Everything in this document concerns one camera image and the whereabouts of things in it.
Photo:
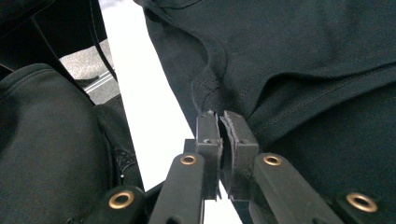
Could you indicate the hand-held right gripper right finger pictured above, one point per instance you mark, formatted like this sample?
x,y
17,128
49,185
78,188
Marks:
x,y
243,146

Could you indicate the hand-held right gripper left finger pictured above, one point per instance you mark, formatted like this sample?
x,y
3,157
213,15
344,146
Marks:
x,y
210,140

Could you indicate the aluminium floor rail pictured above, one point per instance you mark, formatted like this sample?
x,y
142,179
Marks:
x,y
99,82

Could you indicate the white board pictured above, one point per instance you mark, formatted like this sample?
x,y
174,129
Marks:
x,y
140,93

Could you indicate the black tank top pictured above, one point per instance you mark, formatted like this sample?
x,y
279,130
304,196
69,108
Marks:
x,y
295,62

